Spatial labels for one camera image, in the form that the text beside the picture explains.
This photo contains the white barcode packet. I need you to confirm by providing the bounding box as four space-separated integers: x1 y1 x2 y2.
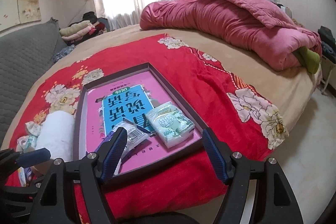
112 120 149 159

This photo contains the blue Chinese book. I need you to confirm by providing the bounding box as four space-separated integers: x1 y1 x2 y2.
102 85 154 133

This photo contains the green white tissue pack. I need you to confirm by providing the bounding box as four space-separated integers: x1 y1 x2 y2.
145 101 195 148

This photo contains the gray quilted sofa cover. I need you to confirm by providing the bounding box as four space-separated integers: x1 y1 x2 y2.
0 18 67 141

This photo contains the dark-rimmed pink tray box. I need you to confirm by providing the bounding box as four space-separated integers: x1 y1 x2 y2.
73 63 207 180

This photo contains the stack of folded clothes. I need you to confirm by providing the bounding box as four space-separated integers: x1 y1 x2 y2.
59 11 110 46

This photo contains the white toilet paper roll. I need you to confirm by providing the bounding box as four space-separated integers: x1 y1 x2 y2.
35 110 75 162

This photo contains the pink quilted comforter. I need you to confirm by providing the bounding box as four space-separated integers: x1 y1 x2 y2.
139 0 322 71

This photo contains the blue pen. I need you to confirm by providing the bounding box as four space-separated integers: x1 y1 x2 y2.
123 118 151 135

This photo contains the red floral blanket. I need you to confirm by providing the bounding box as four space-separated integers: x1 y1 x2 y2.
9 34 289 219

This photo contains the green pillow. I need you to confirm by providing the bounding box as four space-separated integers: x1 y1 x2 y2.
293 47 320 74

